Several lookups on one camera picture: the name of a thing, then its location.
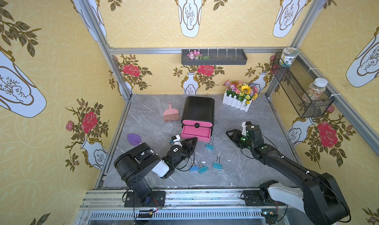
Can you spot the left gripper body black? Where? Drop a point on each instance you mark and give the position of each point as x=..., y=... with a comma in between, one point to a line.
x=183, y=146

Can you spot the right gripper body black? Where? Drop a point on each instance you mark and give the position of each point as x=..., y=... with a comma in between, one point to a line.
x=241, y=139

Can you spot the teal binder clip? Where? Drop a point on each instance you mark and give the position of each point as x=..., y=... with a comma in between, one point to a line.
x=210, y=145
x=201, y=168
x=216, y=164

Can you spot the pink top drawer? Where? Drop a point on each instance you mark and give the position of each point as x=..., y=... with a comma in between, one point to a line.
x=197, y=124

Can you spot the black drawer cabinet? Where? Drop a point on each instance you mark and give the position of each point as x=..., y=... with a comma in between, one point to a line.
x=199, y=108

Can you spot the blue binder clip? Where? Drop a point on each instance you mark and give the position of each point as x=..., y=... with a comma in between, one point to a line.
x=194, y=167

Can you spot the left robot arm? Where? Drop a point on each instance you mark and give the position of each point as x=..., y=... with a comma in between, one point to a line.
x=134, y=165

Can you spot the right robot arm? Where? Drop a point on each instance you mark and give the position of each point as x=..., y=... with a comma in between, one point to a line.
x=317, y=195

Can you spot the pink hand broom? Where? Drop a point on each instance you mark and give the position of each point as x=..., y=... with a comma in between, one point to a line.
x=171, y=114

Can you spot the flower box with white fence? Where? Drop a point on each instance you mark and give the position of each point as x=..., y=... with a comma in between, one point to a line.
x=239, y=95

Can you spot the jar of colorful sprinkles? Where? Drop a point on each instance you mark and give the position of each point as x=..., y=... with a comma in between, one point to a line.
x=315, y=90

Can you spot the small pink flowers on shelf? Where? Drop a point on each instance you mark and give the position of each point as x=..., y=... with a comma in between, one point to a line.
x=196, y=55

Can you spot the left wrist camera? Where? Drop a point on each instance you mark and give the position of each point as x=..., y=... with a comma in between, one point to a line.
x=176, y=140

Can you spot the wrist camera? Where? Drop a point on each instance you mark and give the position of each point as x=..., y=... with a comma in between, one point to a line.
x=176, y=140
x=244, y=125

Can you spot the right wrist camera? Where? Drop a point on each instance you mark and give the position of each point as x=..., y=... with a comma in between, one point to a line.
x=244, y=125

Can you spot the purple spatula with pink handle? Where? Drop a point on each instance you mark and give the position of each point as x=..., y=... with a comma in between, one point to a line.
x=134, y=139

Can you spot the black wire wall basket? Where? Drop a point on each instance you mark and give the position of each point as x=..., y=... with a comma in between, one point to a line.
x=295, y=81

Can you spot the grey wall shelf tray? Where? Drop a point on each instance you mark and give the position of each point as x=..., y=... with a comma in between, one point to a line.
x=218, y=56

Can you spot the metal base rail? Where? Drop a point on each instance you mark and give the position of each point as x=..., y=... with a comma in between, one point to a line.
x=188, y=204

